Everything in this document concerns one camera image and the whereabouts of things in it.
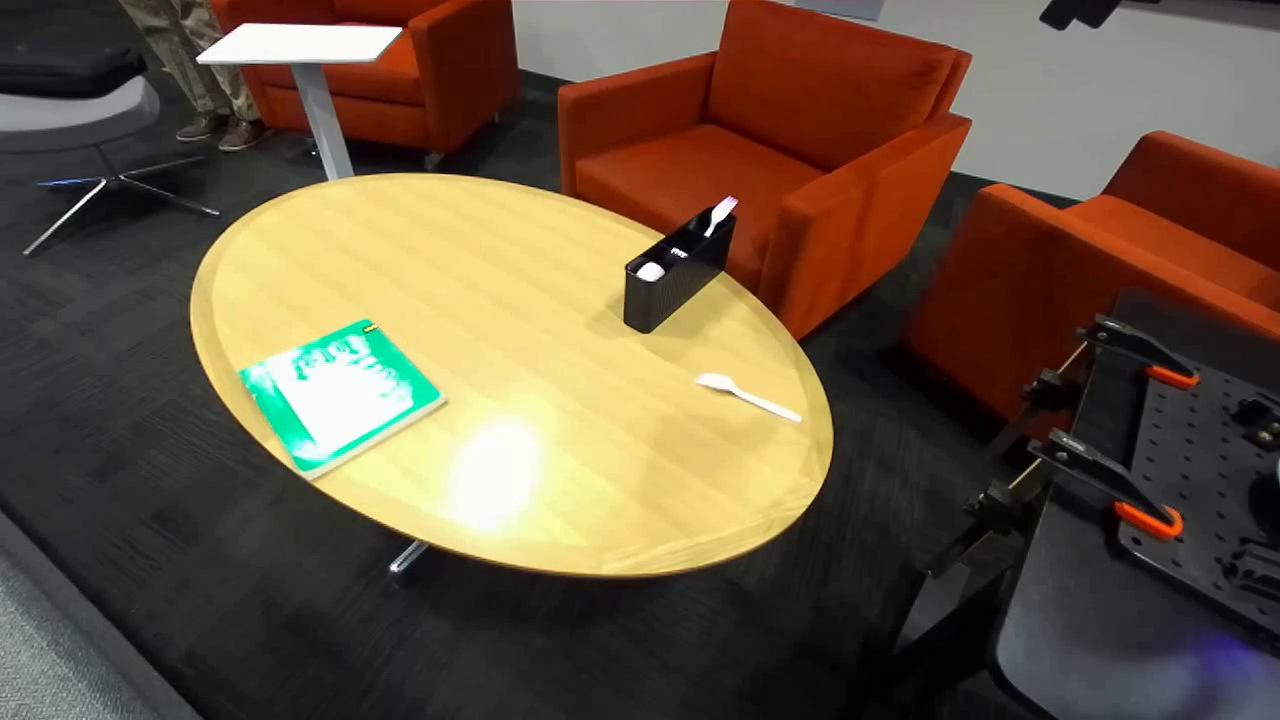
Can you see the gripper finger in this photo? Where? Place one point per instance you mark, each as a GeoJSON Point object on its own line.
{"type": "Point", "coordinates": [1078, 12]}

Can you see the black utensil holder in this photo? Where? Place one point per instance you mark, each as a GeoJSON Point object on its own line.
{"type": "Point", "coordinates": [668, 288]}

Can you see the orange armchair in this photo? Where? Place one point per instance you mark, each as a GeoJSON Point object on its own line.
{"type": "Point", "coordinates": [440, 70]}
{"type": "Point", "coordinates": [800, 120]}
{"type": "Point", "coordinates": [1050, 270]}

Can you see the white plastic fork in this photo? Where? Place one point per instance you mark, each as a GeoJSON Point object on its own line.
{"type": "Point", "coordinates": [721, 212]}
{"type": "Point", "coordinates": [745, 396]}

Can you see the white side table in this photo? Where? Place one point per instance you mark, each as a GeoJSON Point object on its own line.
{"type": "Point", "coordinates": [300, 45]}

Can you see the green book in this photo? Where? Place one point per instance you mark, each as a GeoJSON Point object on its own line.
{"type": "Point", "coordinates": [340, 395]}

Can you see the person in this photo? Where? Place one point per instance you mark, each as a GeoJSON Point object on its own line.
{"type": "Point", "coordinates": [205, 70]}

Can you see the grey lounge chair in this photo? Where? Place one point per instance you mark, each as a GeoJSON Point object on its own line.
{"type": "Point", "coordinates": [70, 100]}

